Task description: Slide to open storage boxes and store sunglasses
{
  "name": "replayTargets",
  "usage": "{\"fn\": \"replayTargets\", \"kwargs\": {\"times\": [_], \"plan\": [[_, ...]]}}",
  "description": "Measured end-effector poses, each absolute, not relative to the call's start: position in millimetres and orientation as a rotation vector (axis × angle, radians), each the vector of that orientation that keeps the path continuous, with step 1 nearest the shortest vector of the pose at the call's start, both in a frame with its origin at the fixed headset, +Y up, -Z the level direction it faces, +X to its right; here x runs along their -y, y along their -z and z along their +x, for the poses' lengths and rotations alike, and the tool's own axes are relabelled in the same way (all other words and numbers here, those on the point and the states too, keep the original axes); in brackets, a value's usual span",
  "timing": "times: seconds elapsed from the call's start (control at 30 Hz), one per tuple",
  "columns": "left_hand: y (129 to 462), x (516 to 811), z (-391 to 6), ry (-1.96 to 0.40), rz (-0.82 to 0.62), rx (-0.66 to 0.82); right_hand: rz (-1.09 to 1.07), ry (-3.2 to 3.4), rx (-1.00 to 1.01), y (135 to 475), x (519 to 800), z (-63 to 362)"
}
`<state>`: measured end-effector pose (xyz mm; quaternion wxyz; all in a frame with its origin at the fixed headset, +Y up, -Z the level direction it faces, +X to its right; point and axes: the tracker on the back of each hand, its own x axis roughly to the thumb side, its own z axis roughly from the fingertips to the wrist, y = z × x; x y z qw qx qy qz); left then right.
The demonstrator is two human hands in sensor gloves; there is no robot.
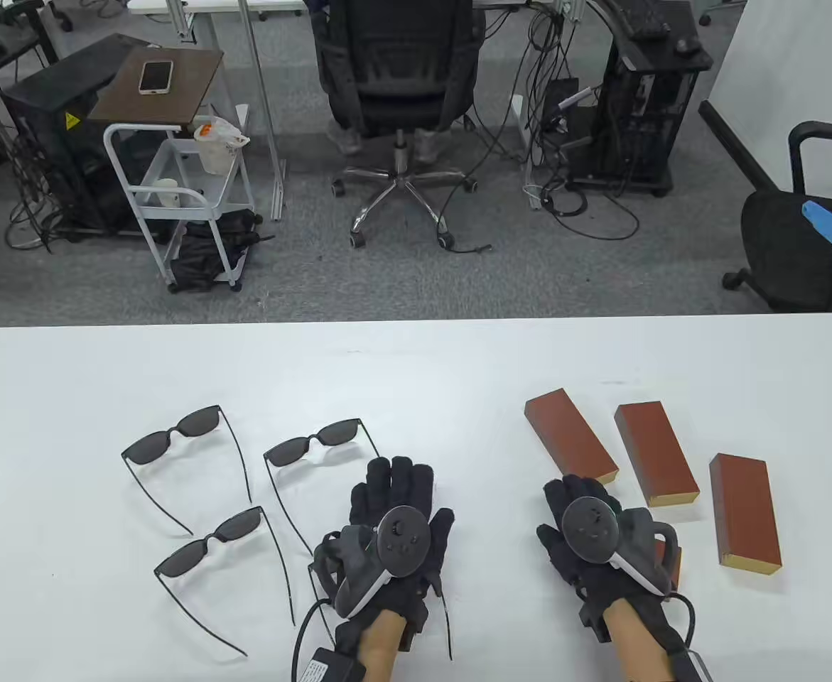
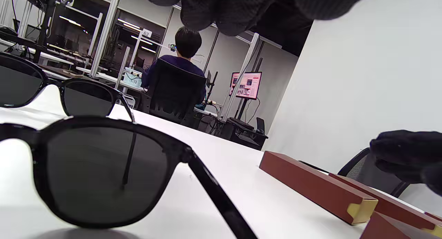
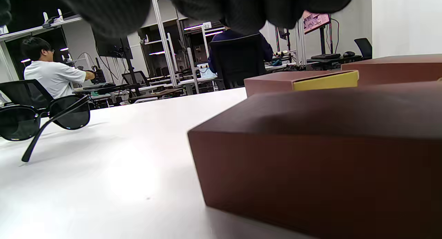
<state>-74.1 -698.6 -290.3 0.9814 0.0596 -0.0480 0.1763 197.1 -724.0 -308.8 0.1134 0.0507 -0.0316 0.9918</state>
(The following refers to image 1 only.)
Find black fabric armchair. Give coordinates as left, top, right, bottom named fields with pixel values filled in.
left=721, top=121, right=832, bottom=328

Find white plastic bag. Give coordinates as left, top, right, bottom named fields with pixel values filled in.
left=193, top=116, right=251, bottom=175

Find white board panel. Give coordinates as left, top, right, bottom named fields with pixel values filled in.
left=698, top=0, right=832, bottom=196

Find black mesh office chair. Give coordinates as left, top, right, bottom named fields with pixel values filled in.
left=313, top=0, right=493, bottom=251

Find person's left forearm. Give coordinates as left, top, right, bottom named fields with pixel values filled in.
left=355, top=610, right=408, bottom=682

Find white smartphone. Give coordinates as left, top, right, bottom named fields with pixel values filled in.
left=138, top=60, right=174, bottom=95

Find person's right forearm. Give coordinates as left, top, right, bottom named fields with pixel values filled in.
left=604, top=597, right=672, bottom=682

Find black wrist battery box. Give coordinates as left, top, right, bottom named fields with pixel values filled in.
left=671, top=650, right=715, bottom=682
left=302, top=646, right=367, bottom=682

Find grey hand controller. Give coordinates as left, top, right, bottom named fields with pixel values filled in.
left=561, top=496, right=681, bottom=597
left=314, top=504, right=432, bottom=619

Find black power box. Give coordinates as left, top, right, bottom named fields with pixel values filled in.
left=544, top=77, right=580, bottom=121

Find aluminium frame post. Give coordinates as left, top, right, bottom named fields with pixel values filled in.
left=234, top=0, right=288, bottom=222
left=167, top=0, right=198, bottom=43

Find black sunglasses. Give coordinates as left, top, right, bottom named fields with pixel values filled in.
left=308, top=561, right=453, bottom=660
left=153, top=506, right=297, bottom=658
left=121, top=405, right=253, bottom=537
left=263, top=418, right=382, bottom=556

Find brown storage box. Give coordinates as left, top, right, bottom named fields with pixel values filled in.
left=524, top=388, right=620, bottom=496
left=654, top=540, right=684, bottom=592
left=613, top=401, right=701, bottom=508
left=709, top=453, right=783, bottom=573

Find person's right hand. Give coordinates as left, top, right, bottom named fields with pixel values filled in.
left=536, top=475, right=683, bottom=644

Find person's left hand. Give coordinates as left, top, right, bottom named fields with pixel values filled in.
left=334, top=457, right=455, bottom=649

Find black glove cable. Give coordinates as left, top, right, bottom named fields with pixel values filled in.
left=664, top=592, right=698, bottom=656

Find black bag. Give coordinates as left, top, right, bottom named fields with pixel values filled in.
left=171, top=210, right=274, bottom=292

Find white rolling cart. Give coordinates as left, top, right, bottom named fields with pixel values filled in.
left=103, top=117, right=256, bottom=293

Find black computer case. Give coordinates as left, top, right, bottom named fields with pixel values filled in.
left=0, top=33, right=157, bottom=239

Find black keyboard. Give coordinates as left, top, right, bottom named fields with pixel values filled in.
left=604, top=0, right=672, bottom=40

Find black desk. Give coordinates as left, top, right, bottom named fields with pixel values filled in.
left=0, top=11, right=58, bottom=85

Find white desk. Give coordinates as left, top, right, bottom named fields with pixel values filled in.
left=128, top=0, right=317, bottom=15

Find white desk leg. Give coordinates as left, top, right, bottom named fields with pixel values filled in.
left=510, top=96, right=542, bottom=212

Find bundle of black cables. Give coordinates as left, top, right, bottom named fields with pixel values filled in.
left=433, top=0, right=642, bottom=254

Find brown wooden board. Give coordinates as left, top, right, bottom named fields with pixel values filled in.
left=87, top=47, right=225, bottom=130

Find black computer tower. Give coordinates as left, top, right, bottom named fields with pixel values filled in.
left=568, top=32, right=713, bottom=197

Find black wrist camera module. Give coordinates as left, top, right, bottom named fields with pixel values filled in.
left=579, top=602, right=612, bottom=644
left=396, top=610, right=428, bottom=651

